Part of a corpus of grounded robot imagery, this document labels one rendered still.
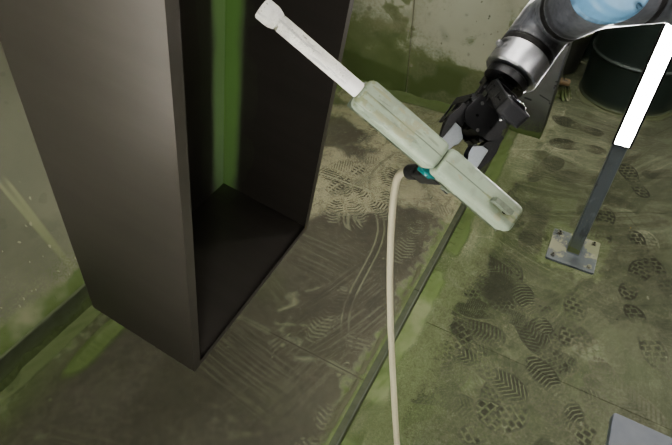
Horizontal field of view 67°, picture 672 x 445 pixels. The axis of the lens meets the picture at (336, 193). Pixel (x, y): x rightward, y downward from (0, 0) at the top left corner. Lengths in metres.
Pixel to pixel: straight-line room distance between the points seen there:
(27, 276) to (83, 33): 1.43
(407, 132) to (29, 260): 1.65
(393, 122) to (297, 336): 1.36
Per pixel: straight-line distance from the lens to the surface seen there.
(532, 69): 0.86
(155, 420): 1.92
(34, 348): 2.18
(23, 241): 2.13
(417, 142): 0.73
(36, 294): 2.14
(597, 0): 0.78
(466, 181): 0.76
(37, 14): 0.87
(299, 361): 1.92
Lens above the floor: 1.70
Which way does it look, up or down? 42 degrees down
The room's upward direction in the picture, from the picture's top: 1 degrees counter-clockwise
